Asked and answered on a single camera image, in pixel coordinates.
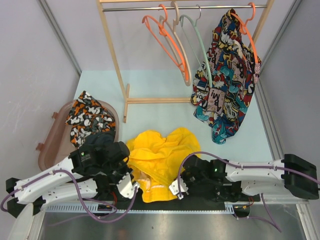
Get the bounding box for yellow shorts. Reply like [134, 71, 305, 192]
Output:
[126, 127, 201, 204]

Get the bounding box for wooden clothes rack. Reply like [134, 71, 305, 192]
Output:
[96, 0, 275, 124]

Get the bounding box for comic print shorts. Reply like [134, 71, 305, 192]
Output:
[190, 8, 261, 145]

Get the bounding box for dark navy garment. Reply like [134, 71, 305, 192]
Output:
[84, 130, 116, 145]

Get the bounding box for mint green hanger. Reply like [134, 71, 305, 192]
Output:
[179, 4, 213, 88]

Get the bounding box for white cable duct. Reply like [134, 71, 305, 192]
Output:
[45, 201, 250, 214]

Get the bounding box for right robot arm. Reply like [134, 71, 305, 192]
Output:
[169, 153, 320, 203]

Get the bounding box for orange hanger left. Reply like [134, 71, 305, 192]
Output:
[141, 1, 191, 86]

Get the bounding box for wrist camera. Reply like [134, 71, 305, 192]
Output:
[169, 179, 189, 200]
[116, 173, 140, 199]

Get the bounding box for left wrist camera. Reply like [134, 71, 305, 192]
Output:
[116, 173, 140, 199]

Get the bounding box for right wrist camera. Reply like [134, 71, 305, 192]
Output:
[169, 179, 189, 200]

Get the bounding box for orange hanger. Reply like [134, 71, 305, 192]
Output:
[141, 1, 191, 86]
[230, 2, 259, 63]

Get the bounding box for orange hanger right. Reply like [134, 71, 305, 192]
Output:
[230, 2, 259, 63]

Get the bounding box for beige wooden hanger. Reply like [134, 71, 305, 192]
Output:
[159, 1, 191, 86]

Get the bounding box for metal hanging rod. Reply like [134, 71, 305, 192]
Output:
[102, 5, 252, 12]

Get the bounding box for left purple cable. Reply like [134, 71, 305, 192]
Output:
[0, 169, 139, 223]

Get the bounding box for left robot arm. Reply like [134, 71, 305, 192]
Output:
[0, 141, 140, 218]

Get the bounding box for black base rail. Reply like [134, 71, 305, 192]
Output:
[82, 185, 261, 211]

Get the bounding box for camouflage orange shorts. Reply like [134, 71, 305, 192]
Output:
[65, 90, 117, 148]

